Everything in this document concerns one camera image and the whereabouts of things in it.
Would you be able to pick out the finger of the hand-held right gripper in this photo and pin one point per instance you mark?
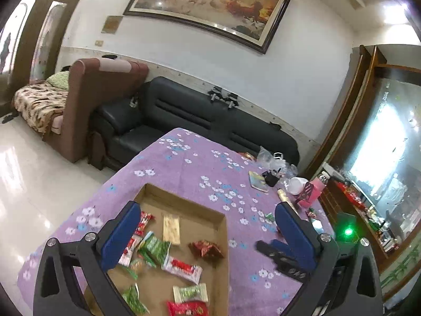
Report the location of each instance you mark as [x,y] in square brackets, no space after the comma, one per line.
[279,260]

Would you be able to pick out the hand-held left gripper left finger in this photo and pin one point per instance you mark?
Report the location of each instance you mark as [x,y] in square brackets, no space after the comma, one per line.
[120,237]

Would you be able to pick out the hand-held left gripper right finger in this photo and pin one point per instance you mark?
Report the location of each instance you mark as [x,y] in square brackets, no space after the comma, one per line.
[296,237]

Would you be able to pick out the red and white snack packet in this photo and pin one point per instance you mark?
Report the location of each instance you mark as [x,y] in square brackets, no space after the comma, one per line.
[182,268]
[128,253]

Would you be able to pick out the red striped snack packet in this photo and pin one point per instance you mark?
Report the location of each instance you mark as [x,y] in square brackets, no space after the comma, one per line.
[144,223]

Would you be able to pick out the beige wafer packet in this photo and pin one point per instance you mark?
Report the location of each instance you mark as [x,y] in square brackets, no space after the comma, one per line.
[171,229]

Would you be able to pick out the dark red packet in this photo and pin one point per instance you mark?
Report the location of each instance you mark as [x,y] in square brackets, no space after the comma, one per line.
[205,250]

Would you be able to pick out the shallow cardboard box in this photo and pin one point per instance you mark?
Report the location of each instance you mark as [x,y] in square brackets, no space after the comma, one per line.
[197,223]

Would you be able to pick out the green and white snack packet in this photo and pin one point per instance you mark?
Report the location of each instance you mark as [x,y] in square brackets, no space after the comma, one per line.
[190,293]

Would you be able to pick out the group of small bottles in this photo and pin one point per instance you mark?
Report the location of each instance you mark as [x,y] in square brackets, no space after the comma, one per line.
[355,200]

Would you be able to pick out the small red snack packet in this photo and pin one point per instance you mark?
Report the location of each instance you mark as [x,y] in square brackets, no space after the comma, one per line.
[312,214]

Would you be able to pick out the green packet with orange snack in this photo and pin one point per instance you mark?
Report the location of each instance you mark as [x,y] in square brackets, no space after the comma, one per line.
[138,266]

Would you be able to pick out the gold tube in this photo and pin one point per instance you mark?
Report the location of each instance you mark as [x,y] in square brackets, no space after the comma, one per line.
[285,197]

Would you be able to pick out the dark red grid stand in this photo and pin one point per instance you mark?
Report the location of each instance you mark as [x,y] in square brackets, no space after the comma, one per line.
[306,193]

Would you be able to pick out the pink box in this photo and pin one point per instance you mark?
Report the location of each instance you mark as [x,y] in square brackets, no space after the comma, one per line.
[317,187]

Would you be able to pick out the small black object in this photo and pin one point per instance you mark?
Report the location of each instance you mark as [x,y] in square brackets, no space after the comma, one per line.
[271,180]

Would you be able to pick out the crumpled green snack packet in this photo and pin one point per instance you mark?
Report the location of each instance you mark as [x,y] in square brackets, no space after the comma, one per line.
[135,299]

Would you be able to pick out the gold booklet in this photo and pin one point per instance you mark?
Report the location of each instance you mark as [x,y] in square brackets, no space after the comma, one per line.
[257,180]

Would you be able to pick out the clear plastic bag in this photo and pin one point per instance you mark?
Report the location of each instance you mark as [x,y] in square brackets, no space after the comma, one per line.
[266,156]

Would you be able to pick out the purple floral blanket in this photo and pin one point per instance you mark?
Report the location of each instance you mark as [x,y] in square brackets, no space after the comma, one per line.
[184,164]

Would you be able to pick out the wooden glass cabinet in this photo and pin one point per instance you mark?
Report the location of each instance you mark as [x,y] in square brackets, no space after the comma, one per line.
[388,138]

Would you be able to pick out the red packet with round label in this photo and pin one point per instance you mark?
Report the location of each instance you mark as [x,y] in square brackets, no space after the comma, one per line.
[187,309]

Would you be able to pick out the brown armchair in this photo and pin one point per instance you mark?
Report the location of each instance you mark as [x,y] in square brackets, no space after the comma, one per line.
[88,105]

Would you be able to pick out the small metal clip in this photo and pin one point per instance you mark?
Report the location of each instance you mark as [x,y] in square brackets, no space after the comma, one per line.
[133,101]

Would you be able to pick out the black leather sofa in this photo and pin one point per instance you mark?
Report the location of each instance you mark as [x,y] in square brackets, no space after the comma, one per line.
[184,105]

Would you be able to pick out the black metal device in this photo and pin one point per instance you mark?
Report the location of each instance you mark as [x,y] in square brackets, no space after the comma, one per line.
[232,100]
[215,93]

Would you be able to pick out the brown patterned blanket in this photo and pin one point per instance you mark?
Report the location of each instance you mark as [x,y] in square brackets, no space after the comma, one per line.
[36,102]

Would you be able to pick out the dark slippers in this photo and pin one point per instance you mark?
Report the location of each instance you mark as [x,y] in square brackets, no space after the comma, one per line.
[10,117]

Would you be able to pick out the green pillow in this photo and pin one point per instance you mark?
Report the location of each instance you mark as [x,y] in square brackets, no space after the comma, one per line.
[59,79]

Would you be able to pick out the flat black object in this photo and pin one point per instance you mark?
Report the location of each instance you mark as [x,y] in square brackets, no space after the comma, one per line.
[110,56]

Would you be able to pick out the wooden glass doors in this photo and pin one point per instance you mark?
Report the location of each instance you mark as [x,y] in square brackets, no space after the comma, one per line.
[19,33]

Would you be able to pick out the framed horse painting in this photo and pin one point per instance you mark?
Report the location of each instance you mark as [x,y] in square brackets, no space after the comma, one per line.
[210,3]

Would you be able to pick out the beige wall plaque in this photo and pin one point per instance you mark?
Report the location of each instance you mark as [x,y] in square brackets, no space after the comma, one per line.
[111,24]

